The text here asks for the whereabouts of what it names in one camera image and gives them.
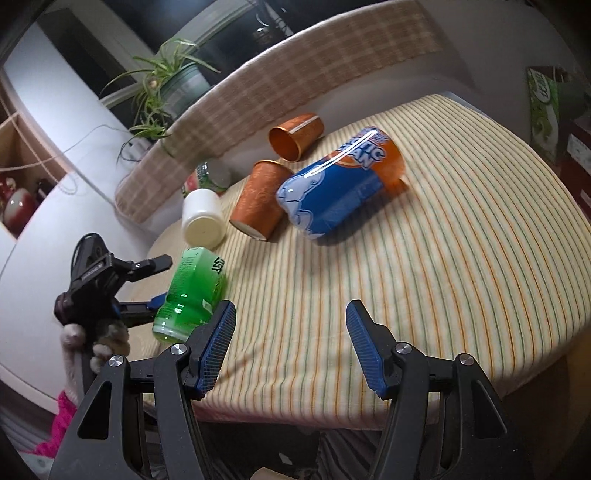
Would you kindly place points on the red cardboard box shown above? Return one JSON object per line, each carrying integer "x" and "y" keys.
{"x": 576, "y": 170}

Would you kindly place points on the grapefruit label bottle cup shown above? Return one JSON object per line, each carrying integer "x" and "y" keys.
{"x": 211, "y": 174}

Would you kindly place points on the beige plaid blanket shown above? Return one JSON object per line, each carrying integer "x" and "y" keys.
{"x": 271, "y": 85}

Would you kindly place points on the red ceramic vase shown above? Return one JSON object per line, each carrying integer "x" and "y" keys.
{"x": 17, "y": 205}

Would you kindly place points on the green cut bottle cup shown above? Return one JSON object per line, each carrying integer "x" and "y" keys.
{"x": 193, "y": 294}

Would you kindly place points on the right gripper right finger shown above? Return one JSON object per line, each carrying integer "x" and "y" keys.
{"x": 446, "y": 421}

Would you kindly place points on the blue orange bottle cup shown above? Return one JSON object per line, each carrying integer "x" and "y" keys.
{"x": 321, "y": 196}

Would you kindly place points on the white plastic cup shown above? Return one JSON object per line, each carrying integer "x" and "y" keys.
{"x": 202, "y": 222}

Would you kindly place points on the spider plant in pot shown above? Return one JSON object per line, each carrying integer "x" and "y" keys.
{"x": 170, "y": 82}

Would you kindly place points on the copper cup near wall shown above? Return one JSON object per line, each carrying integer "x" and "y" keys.
{"x": 294, "y": 137}

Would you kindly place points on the green white carton box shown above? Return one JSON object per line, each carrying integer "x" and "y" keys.
{"x": 557, "y": 97}

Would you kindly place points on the left hand in glove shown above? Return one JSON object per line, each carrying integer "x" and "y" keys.
{"x": 114, "y": 342}

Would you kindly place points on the striped yellow table cloth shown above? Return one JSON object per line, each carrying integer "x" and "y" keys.
{"x": 484, "y": 251}

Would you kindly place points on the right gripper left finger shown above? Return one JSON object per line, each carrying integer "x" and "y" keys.
{"x": 106, "y": 439}

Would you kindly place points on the wooden shelf niche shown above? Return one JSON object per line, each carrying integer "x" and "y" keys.
{"x": 27, "y": 153}

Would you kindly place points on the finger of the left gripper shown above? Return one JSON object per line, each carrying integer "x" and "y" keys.
{"x": 138, "y": 313}
{"x": 146, "y": 268}

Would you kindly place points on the orange patterned paper cup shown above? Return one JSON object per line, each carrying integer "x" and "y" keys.
{"x": 257, "y": 212}

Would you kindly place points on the pink cloth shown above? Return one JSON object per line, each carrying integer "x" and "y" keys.
{"x": 60, "y": 424}

